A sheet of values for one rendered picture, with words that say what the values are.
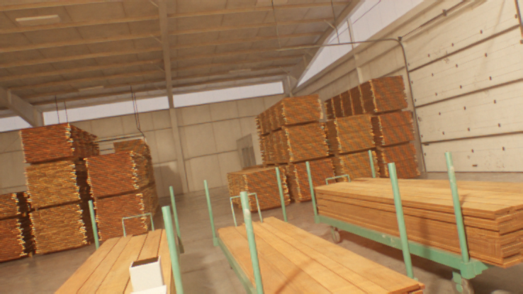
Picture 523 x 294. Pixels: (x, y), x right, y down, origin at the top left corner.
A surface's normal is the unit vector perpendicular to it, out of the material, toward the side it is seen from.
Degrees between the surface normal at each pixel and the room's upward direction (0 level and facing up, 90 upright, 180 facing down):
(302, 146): 90
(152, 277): 90
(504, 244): 90
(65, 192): 90
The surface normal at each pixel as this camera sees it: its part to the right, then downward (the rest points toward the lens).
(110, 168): 0.22, -0.06
